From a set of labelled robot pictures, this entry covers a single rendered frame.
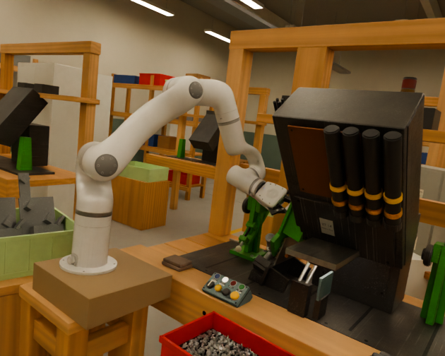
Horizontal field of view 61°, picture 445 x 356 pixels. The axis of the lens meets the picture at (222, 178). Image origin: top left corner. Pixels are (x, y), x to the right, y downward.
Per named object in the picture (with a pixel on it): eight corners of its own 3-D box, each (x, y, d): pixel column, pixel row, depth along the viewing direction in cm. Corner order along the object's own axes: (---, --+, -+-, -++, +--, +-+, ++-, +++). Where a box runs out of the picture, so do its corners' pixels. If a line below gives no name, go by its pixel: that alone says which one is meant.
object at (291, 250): (334, 275, 105) (336, 264, 105) (284, 257, 115) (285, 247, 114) (375, 248, 136) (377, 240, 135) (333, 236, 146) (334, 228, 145)
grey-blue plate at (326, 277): (316, 321, 119) (323, 279, 117) (311, 318, 120) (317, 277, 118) (328, 311, 126) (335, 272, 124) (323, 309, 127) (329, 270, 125)
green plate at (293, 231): (291, 255, 133) (314, 202, 127) (272, 243, 137) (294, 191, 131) (306, 249, 142) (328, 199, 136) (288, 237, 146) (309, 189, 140)
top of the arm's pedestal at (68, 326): (67, 336, 110) (68, 323, 110) (18, 295, 130) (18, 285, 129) (151, 303, 136) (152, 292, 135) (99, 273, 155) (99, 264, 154)
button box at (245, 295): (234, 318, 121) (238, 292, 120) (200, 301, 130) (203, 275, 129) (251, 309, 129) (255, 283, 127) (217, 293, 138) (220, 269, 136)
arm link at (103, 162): (94, 183, 132) (104, 192, 118) (70, 157, 126) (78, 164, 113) (196, 96, 145) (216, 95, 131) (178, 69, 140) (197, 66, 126)
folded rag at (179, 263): (160, 264, 149) (161, 257, 149) (174, 259, 155) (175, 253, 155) (179, 273, 143) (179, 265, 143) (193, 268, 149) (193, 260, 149)
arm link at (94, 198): (78, 217, 120) (85, 143, 118) (69, 203, 136) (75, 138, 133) (116, 217, 127) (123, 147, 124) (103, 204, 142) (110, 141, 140)
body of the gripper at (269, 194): (250, 192, 148) (273, 206, 142) (265, 175, 152) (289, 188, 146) (252, 203, 154) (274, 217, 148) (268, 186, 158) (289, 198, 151)
